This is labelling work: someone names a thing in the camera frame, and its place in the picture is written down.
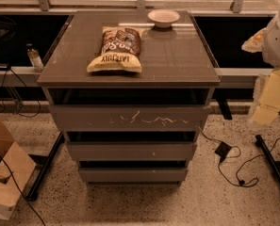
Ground grey drawer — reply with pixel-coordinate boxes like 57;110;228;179
78;168;188;183
66;142;197;161
49;105;209;132

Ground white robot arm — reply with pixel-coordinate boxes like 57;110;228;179
241;10;280;130

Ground black adapter cable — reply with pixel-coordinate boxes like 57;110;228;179
198;127;280;188

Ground black cable over box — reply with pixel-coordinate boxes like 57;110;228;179
0;139;47;226

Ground black cable left wall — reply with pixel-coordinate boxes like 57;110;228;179
0;68;42;119

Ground yellow brown chips bag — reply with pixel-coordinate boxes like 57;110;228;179
87;26;144;73

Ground cardboard box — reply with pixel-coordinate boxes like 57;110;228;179
0;121;36;220

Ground black floor stand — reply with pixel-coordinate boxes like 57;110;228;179
255;135;280;185
26;132;64;202

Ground black floor stand right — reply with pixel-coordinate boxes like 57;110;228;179
255;135;280;185

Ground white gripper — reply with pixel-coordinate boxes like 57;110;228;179
241;28;280;130

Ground black device on ledge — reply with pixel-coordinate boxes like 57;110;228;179
0;63;10;72

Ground grey middle drawer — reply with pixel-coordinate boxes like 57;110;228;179
66;142;197;161

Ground grey drawer cabinet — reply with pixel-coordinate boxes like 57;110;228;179
36;9;222;186

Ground black floor stand left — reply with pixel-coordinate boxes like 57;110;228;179
26;132;64;202

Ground white ceramic bowl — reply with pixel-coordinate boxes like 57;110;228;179
148;9;180;28

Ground black power adapter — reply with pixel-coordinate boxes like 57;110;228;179
215;142;232;162

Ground small clear bottle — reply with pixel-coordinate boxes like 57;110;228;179
26;43;44;73

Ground grey bottom drawer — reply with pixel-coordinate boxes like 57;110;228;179
78;168;188;183

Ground grey top drawer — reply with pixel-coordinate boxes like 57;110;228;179
49;105;209;132

